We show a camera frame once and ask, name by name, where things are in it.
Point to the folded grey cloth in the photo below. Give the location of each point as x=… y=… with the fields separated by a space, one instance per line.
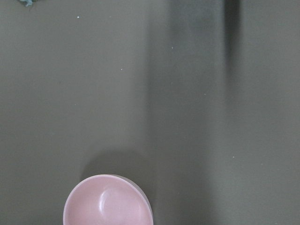
x=27 y=3

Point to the small pink bowl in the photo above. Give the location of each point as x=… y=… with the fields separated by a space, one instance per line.
x=107 y=199

